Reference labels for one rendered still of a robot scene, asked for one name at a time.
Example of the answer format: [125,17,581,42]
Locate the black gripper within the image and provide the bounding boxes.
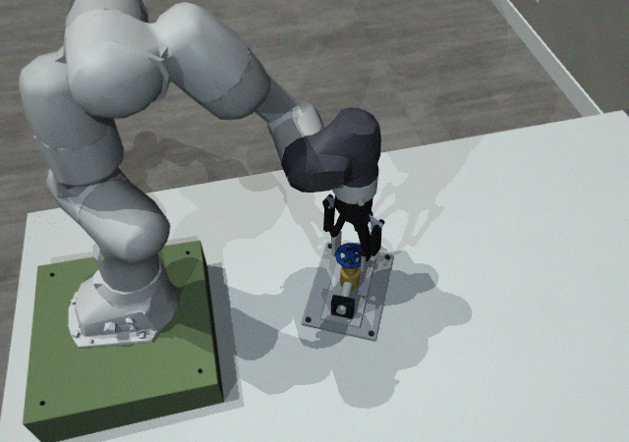
[322,194,385,272]

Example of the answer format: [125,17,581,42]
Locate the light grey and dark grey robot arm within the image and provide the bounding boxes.
[19,0,381,349]

